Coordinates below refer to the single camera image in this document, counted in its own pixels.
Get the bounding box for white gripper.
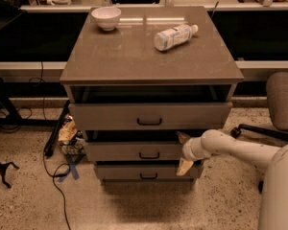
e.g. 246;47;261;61
176;131;211;176

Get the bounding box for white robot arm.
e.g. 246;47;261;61
177;129;288;230

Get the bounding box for grey top drawer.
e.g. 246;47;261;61
69;102;232;130

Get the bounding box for grey drawer cabinet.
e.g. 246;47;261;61
59;5;245;187

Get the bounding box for snack bags on floor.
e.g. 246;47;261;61
58;114;84;155

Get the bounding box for blue tape cross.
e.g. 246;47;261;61
58;154;84;182

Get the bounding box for grey office chair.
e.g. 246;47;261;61
230;72;288;142

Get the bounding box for white plastic bottle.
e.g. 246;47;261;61
154;24;199;52

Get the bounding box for black power strip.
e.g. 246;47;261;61
43;101;70;157

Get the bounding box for white ceramic bowl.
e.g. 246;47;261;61
91;7;121;31

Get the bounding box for black floor cable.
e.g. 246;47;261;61
41;146;72;230

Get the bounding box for black table leg frame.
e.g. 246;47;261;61
0;78;58;127

